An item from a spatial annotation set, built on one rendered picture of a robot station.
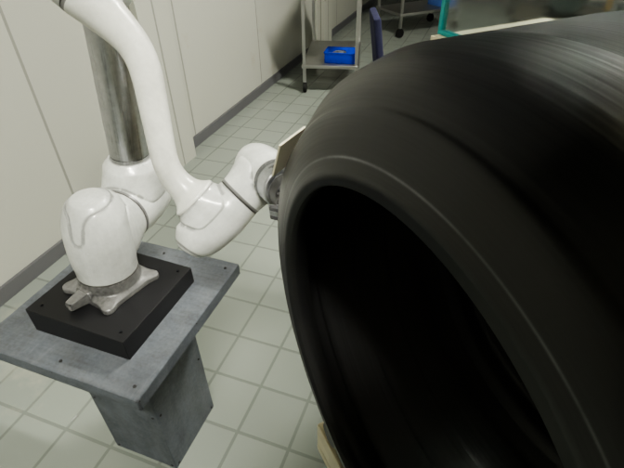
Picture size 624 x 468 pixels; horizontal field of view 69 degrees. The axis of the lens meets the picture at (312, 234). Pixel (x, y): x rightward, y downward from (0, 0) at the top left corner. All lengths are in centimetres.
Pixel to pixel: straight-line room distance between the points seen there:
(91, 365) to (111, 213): 38
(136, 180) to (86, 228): 20
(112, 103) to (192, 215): 40
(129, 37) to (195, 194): 31
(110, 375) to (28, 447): 86
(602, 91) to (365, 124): 14
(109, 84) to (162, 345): 65
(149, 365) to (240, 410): 72
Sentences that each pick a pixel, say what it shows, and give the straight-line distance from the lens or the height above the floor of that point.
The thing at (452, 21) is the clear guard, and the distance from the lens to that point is 124.
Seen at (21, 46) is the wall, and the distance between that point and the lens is 256.
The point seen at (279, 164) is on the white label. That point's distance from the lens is 52.
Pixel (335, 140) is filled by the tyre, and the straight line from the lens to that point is 36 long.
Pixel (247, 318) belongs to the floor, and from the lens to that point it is 214.
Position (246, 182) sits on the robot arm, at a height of 109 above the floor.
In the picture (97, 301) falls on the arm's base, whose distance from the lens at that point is 129.
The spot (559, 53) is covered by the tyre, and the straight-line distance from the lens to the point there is 30.
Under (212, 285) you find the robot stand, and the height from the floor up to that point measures 65.
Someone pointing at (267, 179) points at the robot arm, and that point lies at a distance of 88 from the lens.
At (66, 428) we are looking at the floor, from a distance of 203.
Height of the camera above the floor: 156
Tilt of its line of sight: 37 degrees down
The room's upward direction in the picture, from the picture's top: 1 degrees counter-clockwise
